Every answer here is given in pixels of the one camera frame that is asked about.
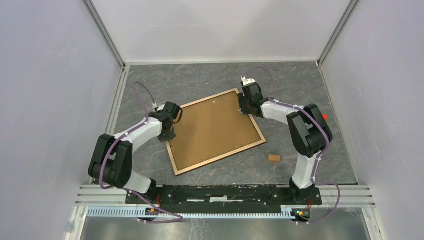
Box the flat wooden block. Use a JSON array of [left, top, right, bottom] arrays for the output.
[[268, 154, 281, 163]]

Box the aluminium rail frame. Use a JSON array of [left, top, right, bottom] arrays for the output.
[[64, 63, 385, 240]]

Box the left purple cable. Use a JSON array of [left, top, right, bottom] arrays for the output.
[[98, 81, 185, 225]]

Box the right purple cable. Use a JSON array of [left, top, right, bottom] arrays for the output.
[[241, 66, 341, 226]]

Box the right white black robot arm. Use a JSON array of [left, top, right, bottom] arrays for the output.
[[238, 78, 333, 204]]

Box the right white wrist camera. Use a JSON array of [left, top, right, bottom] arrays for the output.
[[240, 76, 256, 87]]

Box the brown cardboard backing board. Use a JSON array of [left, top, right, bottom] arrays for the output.
[[168, 92, 263, 172]]

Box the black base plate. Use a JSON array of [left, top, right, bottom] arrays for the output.
[[143, 184, 323, 214]]

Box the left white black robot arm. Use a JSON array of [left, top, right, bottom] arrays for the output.
[[88, 101, 183, 204]]

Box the wooden picture frame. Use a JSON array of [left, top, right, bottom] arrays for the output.
[[164, 87, 267, 177]]

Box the purple cable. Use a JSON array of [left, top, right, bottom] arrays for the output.
[[241, 66, 341, 226], [98, 81, 185, 225]]

